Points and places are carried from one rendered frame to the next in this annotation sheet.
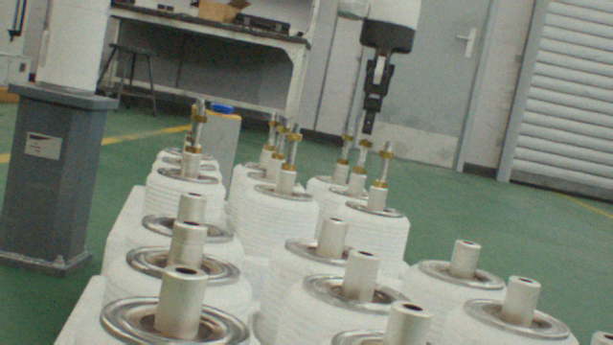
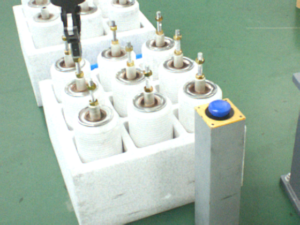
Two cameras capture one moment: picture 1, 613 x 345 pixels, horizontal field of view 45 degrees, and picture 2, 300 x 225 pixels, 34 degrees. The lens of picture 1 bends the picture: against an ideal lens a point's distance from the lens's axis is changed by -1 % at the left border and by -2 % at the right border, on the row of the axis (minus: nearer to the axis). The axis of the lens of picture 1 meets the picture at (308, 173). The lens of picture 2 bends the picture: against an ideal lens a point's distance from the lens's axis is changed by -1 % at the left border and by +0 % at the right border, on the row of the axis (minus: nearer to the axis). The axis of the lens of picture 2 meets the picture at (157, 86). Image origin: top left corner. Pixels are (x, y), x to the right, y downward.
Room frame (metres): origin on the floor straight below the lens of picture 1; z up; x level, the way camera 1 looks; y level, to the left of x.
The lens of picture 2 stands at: (2.00, -0.06, 0.84)
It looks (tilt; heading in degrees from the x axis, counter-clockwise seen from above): 32 degrees down; 170
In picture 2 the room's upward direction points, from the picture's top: 3 degrees counter-clockwise
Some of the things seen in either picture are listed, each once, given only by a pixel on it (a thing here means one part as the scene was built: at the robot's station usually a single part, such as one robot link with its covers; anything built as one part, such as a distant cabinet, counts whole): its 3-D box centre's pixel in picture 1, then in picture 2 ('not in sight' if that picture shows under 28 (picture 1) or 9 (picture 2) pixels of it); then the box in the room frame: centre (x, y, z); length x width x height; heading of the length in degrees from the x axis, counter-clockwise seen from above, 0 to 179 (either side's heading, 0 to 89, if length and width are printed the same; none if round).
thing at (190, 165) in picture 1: (190, 166); (159, 39); (0.89, 0.14, 0.26); 0.02 x 0.02 x 0.03
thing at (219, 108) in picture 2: (221, 110); (219, 109); (1.30, 0.17, 0.32); 0.04 x 0.04 x 0.02
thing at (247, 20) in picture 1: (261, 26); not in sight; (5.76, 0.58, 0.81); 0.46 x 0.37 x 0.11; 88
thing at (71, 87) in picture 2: (354, 195); (81, 87); (1.05, -0.07, 0.25); 0.08 x 0.08 x 0.01
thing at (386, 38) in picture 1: (383, 54); (69, 4); (1.05, -0.07, 0.45); 0.08 x 0.08 x 0.09
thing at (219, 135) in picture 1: (203, 201); (217, 177); (1.30, 0.17, 0.16); 0.07 x 0.07 x 0.31; 10
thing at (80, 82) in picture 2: (356, 186); (80, 82); (1.05, -0.07, 0.26); 0.02 x 0.02 x 0.03
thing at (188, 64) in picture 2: (189, 164); (178, 65); (1.01, 0.16, 0.25); 0.08 x 0.08 x 0.01
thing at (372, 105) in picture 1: (370, 116); not in sight; (1.03, -0.07, 0.36); 0.03 x 0.01 x 0.05; 175
